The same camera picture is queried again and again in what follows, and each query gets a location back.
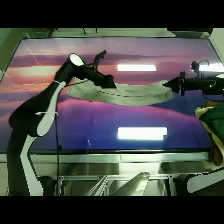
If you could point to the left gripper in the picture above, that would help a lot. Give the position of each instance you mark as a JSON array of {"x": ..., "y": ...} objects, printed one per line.
[{"x": 107, "y": 81}]

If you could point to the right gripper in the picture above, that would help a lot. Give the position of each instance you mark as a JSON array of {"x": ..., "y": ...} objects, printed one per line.
[{"x": 177, "y": 84}]

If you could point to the grey T-shirt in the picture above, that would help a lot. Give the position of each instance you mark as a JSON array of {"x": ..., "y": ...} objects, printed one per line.
[{"x": 130, "y": 95}]

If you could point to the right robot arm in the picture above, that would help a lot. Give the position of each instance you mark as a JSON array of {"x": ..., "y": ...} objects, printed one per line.
[{"x": 206, "y": 85}]

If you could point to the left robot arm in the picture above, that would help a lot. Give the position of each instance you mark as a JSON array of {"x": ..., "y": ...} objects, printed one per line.
[{"x": 33, "y": 116}]

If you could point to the cream garment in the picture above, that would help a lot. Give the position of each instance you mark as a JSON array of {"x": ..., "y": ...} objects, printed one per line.
[{"x": 204, "y": 111}]

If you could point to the green garment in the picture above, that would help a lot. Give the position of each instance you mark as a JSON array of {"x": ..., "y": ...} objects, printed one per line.
[{"x": 215, "y": 118}]

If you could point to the brown garment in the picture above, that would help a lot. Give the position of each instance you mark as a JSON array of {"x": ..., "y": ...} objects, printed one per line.
[{"x": 217, "y": 150}]

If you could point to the silver frame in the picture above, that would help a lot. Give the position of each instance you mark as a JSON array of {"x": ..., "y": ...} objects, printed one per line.
[{"x": 100, "y": 163}]

